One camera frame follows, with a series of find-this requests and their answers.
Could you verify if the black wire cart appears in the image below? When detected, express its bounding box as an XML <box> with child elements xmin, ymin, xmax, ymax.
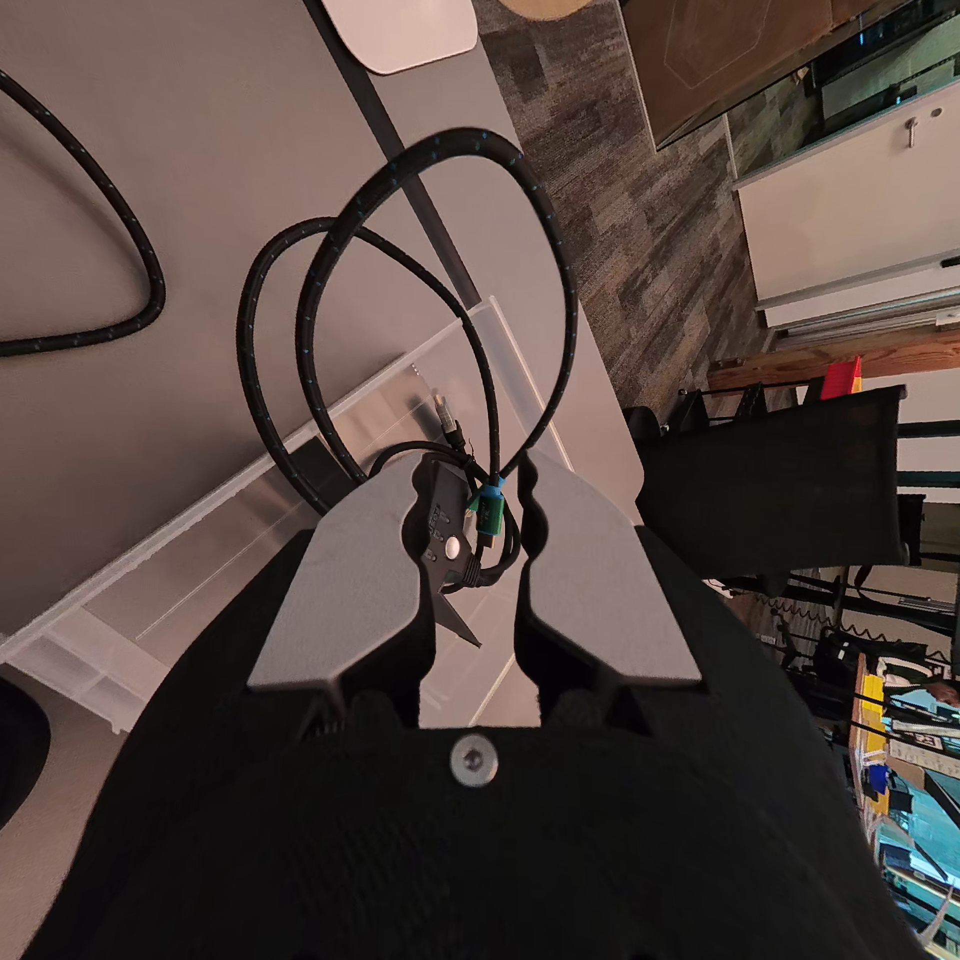
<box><xmin>678</xmin><ymin>381</ymin><xmax>826</xmax><ymax>432</ymax></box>

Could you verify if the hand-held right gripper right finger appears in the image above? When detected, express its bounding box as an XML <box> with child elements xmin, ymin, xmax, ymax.
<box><xmin>514</xmin><ymin>450</ymin><xmax>704</xmax><ymax>725</ymax></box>

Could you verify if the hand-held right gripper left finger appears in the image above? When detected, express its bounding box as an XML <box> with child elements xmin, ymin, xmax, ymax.
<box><xmin>246</xmin><ymin>453</ymin><xmax>438</xmax><ymax>727</ymax></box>

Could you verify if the black office chair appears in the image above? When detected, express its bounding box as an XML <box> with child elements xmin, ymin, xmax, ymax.
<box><xmin>622</xmin><ymin>384</ymin><xmax>912</xmax><ymax>580</ymax></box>

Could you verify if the black pigtail cable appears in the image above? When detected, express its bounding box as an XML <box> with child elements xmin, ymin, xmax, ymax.
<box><xmin>367</xmin><ymin>388</ymin><xmax>520</xmax><ymax>595</ymax></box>

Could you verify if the sign stand with white base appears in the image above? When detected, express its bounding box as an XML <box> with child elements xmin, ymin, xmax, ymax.
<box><xmin>321</xmin><ymin>0</ymin><xmax>594</xmax><ymax>76</ymax></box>

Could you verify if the black bin divider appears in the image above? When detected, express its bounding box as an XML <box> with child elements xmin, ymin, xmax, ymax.
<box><xmin>283</xmin><ymin>437</ymin><xmax>483</xmax><ymax>648</ymax></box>

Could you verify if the clear plastic bin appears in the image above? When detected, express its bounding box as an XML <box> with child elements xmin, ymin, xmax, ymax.
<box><xmin>0</xmin><ymin>296</ymin><xmax>577</xmax><ymax>735</ymax></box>

